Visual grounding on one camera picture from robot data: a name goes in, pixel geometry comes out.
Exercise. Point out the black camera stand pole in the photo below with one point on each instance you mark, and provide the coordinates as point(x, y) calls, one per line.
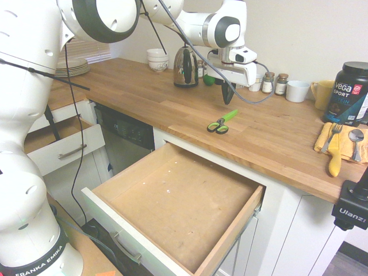
point(361, 185)

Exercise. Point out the white window blinds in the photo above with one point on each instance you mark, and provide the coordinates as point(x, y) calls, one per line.
point(95, 51)

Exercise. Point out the plain white cup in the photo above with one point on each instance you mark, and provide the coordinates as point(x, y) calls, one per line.
point(297, 92)

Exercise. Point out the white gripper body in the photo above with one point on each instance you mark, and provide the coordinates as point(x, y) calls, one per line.
point(230, 73)

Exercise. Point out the black steel dishwasher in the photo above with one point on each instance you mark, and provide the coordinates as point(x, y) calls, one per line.
point(126, 143)

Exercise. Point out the green ball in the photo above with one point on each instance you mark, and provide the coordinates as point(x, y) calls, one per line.
point(209, 81)

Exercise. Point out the silver spoon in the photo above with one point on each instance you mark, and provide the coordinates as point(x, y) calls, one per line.
point(356, 135)

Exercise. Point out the white bowl with black pattern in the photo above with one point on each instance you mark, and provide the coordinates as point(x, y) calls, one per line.
point(158, 67)

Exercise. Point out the plain white bowl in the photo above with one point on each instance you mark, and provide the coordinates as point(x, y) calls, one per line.
point(157, 56)

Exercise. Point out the black Vega protein tub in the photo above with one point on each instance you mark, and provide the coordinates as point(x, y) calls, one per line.
point(345, 95)

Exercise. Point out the small glass spice jar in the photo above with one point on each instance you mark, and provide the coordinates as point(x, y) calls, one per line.
point(205, 70)
point(200, 70)

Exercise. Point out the beige plate stack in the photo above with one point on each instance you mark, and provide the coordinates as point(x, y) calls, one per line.
point(76, 69)

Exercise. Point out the silver fork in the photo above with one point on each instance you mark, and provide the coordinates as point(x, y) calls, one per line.
point(336, 128)

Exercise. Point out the black tripod leg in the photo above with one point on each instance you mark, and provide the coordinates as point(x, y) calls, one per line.
point(156, 31)
point(53, 126)
point(57, 78)

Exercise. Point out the yellow folded cloth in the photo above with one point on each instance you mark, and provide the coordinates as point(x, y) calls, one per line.
point(346, 149)

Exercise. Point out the small open white drawer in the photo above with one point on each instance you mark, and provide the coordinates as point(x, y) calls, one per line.
point(63, 143)

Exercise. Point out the large open wooden drawer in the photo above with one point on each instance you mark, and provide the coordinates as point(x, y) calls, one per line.
point(178, 195)

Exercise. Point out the green black scissors with sheath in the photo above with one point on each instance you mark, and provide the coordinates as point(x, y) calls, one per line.
point(230, 115)

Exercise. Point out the white kitchen cabinet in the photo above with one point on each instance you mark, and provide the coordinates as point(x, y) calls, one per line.
point(287, 230)

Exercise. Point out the spice jar with brown lid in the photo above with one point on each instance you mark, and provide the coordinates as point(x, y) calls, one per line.
point(281, 85)
point(268, 84)

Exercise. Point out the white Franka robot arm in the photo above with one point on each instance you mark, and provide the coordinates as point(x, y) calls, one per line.
point(23, 86)

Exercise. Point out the black Ulanzi clamp mount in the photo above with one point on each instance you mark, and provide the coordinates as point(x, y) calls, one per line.
point(346, 210)

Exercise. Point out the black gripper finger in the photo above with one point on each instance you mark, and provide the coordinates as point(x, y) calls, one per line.
point(225, 93)
point(230, 90)

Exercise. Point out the stainless steel electric kettle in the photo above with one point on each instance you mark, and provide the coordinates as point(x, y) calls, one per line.
point(184, 72)

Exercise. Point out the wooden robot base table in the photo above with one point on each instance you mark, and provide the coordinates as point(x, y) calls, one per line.
point(86, 254)

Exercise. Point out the black wall plug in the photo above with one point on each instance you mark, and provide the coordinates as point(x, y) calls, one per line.
point(213, 53)

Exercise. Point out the yellow ceramic mug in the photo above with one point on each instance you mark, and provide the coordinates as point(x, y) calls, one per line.
point(323, 95)

